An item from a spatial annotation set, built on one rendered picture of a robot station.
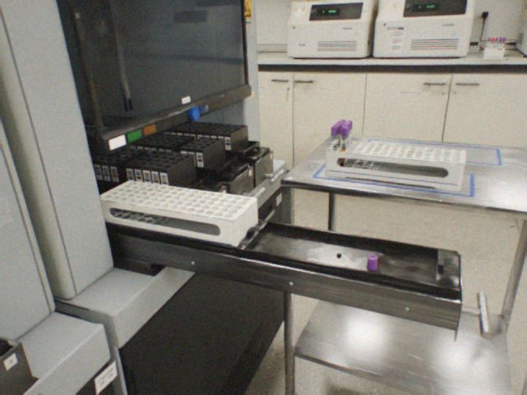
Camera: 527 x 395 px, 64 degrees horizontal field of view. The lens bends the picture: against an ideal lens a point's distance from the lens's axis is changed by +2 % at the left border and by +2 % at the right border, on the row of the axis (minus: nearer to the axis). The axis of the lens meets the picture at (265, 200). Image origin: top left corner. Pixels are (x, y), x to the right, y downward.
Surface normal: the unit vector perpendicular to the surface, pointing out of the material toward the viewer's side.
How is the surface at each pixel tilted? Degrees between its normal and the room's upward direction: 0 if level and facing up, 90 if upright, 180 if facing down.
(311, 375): 0
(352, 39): 90
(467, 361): 0
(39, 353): 0
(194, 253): 90
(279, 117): 90
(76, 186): 90
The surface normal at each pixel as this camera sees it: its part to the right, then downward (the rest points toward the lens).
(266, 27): -0.38, 0.38
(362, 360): -0.03, -0.91
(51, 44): 0.92, 0.13
